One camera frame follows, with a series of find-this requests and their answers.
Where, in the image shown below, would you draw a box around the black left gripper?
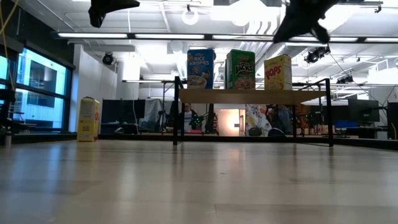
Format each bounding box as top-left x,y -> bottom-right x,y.
88,0 -> 141,29

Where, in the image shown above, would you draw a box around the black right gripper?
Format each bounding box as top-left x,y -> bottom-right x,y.
273,0 -> 340,45

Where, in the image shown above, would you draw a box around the yellow Corn Pops cereal box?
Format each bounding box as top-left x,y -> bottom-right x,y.
76,96 -> 101,142
264,54 -> 293,91

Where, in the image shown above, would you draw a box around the green Apple Jacks cereal box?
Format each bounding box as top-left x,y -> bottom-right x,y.
225,49 -> 256,90

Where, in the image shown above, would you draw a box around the blue Rice Krispies cereal box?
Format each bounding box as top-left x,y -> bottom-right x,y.
187,49 -> 216,90

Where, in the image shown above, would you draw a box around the wooden shelf black metal legs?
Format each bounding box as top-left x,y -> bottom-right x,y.
172,76 -> 334,147

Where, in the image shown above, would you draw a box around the person seated behind shelf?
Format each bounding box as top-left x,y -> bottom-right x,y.
182,103 -> 200,131

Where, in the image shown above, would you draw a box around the overhead led light bar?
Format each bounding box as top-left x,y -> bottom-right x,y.
51,30 -> 398,44

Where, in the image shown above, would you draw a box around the black ceiling spotlight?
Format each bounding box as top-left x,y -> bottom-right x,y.
101,52 -> 115,66

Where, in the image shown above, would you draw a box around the round white ceiling lamp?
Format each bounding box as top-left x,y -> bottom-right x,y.
182,4 -> 200,26

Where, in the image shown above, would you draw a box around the floral patterned banner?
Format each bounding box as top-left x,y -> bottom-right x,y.
244,104 -> 273,137

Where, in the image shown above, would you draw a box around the black computer monitor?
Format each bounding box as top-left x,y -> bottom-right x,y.
101,98 -> 146,135
347,98 -> 381,123

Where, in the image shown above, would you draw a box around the blue chair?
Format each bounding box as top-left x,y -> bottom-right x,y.
333,120 -> 359,129

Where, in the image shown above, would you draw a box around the large window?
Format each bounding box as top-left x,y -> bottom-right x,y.
0,46 -> 74,131

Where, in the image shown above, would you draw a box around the silver ventilation duct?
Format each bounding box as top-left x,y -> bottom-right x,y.
254,42 -> 308,73

